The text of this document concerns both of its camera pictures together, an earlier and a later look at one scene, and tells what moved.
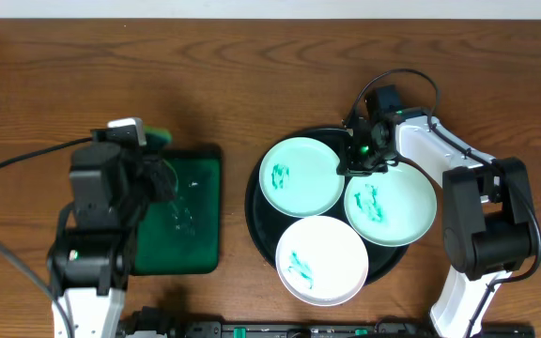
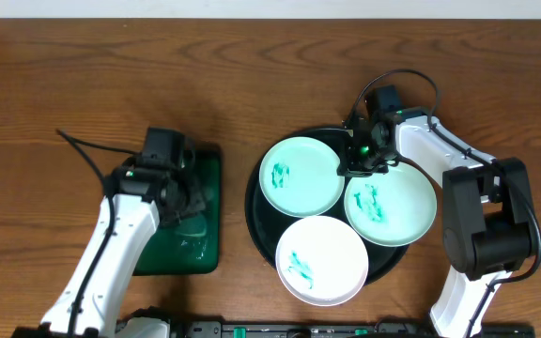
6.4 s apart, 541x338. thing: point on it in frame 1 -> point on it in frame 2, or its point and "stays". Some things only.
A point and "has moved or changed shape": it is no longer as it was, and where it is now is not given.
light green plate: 392,207 stays
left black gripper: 153,176 -> 188,198
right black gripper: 350,166 stays
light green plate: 299,176 stays
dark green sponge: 163,181 has moved or changed shape
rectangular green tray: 180,235 stays
